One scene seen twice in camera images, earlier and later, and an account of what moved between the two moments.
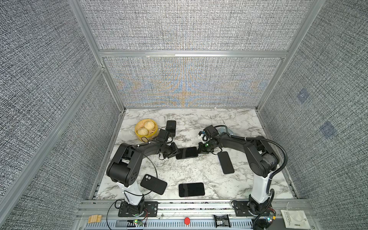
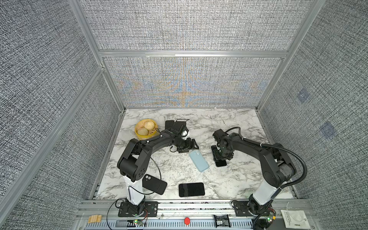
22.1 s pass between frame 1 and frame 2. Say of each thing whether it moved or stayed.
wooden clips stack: stayed
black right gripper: moved
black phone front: stayed
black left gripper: moved
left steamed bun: stayed
